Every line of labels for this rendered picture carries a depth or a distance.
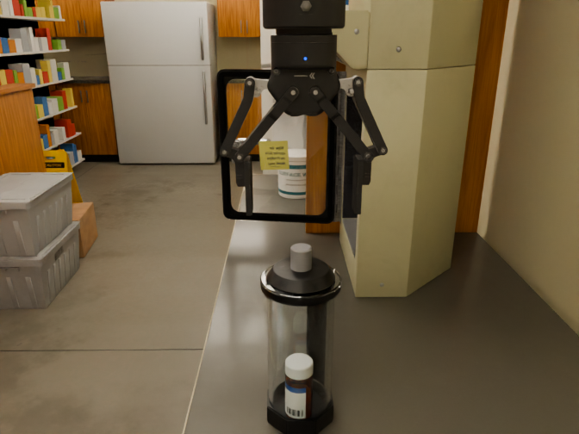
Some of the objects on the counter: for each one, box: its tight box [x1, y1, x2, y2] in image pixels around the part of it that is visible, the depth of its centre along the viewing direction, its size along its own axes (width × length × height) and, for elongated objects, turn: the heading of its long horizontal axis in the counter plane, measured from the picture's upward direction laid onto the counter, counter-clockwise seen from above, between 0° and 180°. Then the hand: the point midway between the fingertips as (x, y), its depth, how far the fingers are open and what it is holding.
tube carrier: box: [260, 265, 341, 419], centre depth 70 cm, size 11×11×21 cm
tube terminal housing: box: [339, 0, 483, 297], centre depth 109 cm, size 25×32×77 cm
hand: (302, 202), depth 63 cm, fingers open, 13 cm apart
